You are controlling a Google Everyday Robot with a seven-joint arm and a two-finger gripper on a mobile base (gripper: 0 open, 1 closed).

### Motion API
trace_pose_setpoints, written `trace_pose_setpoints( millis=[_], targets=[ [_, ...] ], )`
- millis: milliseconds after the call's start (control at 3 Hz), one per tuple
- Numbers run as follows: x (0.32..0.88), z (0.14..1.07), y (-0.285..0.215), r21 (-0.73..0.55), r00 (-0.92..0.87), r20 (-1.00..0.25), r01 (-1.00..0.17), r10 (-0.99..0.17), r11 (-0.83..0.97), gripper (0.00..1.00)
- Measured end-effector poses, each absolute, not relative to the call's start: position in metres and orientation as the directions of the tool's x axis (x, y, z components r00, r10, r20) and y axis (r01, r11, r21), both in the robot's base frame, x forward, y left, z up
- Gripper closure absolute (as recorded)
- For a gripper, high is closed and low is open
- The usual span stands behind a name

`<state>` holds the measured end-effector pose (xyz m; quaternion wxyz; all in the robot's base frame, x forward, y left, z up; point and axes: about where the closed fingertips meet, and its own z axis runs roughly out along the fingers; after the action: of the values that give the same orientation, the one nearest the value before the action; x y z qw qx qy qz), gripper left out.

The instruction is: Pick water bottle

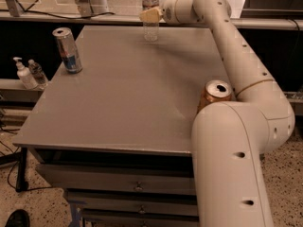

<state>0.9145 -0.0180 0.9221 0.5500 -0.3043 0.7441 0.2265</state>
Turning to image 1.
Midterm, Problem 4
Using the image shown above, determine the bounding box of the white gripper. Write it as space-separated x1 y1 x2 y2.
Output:
139 0 184 25

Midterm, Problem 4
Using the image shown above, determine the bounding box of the clear plastic water bottle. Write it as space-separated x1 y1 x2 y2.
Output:
142 0 159 42

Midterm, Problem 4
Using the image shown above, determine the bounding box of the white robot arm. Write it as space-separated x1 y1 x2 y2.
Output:
139 0 295 227

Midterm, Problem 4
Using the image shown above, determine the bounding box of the small clear plastic bottle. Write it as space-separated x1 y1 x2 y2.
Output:
28 60 48 89

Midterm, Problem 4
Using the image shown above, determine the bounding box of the white pump dispenser bottle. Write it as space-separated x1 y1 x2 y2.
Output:
13 57 38 90

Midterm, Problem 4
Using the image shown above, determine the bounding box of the silver blue energy drink can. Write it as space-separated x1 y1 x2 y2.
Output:
52 27 82 74

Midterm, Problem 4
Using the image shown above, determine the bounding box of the gold soda can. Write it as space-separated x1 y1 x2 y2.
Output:
197 79 232 113

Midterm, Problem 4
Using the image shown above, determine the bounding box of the grey drawer cabinet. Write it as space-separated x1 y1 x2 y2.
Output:
12 25 231 227

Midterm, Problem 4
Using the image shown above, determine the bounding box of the top grey drawer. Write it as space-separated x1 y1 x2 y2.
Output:
36 164 195 196

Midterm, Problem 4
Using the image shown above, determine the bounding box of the grey drawer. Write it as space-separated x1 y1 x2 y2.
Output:
82 209 199 227
36 164 195 196
64 191 198 217

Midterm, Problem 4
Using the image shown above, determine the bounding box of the middle grey drawer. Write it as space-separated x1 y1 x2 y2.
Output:
64 191 198 217

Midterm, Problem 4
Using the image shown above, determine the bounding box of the bottom grey drawer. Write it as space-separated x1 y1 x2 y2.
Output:
82 209 199 227

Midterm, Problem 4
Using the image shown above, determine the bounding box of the black stand leg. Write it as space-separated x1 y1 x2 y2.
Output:
16 148 28 192

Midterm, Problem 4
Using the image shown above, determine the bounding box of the black shoe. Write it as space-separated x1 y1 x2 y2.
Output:
5 209 30 227

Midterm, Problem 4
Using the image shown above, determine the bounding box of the black cable on ledge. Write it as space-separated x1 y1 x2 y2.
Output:
0 0 116 20

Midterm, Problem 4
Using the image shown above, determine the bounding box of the grey metal window rail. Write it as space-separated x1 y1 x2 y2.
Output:
0 9 303 31

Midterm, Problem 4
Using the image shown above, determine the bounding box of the black floor cable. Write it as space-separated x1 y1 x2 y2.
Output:
0 120 53 192

